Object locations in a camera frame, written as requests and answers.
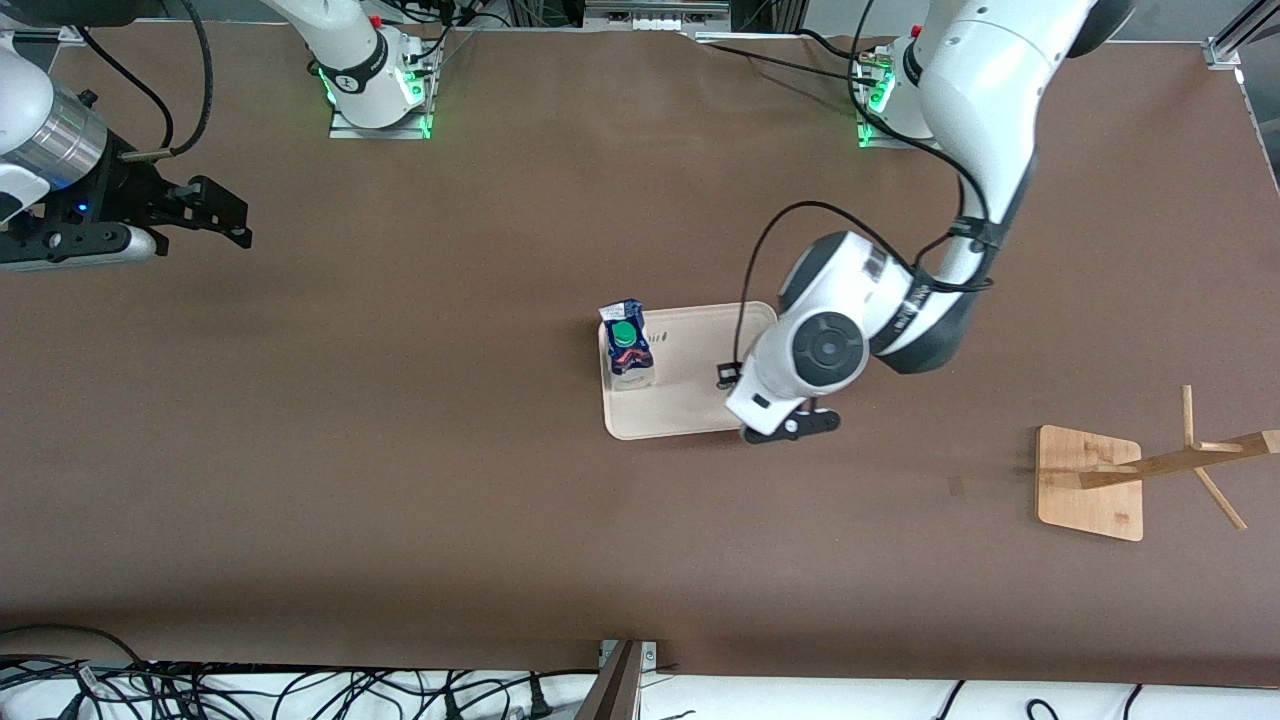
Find blue milk carton green cap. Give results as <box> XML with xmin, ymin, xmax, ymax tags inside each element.
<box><xmin>597</xmin><ymin>298</ymin><xmax>659</xmax><ymax>392</ymax></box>

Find white tray with bear print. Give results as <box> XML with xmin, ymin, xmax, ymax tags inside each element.
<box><xmin>598</xmin><ymin>301</ymin><xmax>780</xmax><ymax>442</ymax></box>

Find wooden cup stand with pegs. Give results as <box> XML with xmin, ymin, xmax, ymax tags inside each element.
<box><xmin>1035</xmin><ymin>385</ymin><xmax>1280</xmax><ymax>543</ymax></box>

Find aluminium profile corner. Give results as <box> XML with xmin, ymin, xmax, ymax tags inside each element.
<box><xmin>1203</xmin><ymin>0</ymin><xmax>1280</xmax><ymax>71</ymax></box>

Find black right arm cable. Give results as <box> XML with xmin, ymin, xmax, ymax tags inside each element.
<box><xmin>170</xmin><ymin>0</ymin><xmax>215</xmax><ymax>159</ymax></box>
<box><xmin>78</xmin><ymin>28</ymin><xmax>177</xmax><ymax>161</ymax></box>

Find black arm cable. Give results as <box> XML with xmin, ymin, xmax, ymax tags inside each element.
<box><xmin>78</xmin><ymin>28</ymin><xmax>177</xmax><ymax>161</ymax></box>
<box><xmin>716</xmin><ymin>200</ymin><xmax>997</xmax><ymax>391</ymax></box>
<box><xmin>170</xmin><ymin>0</ymin><xmax>215</xmax><ymax>159</ymax></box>

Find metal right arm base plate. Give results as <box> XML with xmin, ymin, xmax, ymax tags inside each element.
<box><xmin>328</xmin><ymin>38</ymin><xmax>441</xmax><ymax>141</ymax></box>

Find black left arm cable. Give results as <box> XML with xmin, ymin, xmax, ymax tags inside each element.
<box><xmin>716</xmin><ymin>200</ymin><xmax>997</xmax><ymax>391</ymax></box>

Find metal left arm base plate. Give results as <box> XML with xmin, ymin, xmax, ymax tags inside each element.
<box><xmin>853</xmin><ymin>40</ymin><xmax>946</xmax><ymax>153</ymax></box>

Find grey metal frame post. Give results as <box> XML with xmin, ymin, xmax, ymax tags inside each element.
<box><xmin>574</xmin><ymin>639</ymin><xmax>647</xmax><ymax>720</ymax></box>

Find black base supply cable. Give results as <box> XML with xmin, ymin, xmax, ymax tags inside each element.
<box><xmin>698</xmin><ymin>28</ymin><xmax>873</xmax><ymax>85</ymax></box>

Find black tangled floor cables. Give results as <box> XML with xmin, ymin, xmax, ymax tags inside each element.
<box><xmin>0</xmin><ymin>624</ymin><xmax>601</xmax><ymax>720</ymax></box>

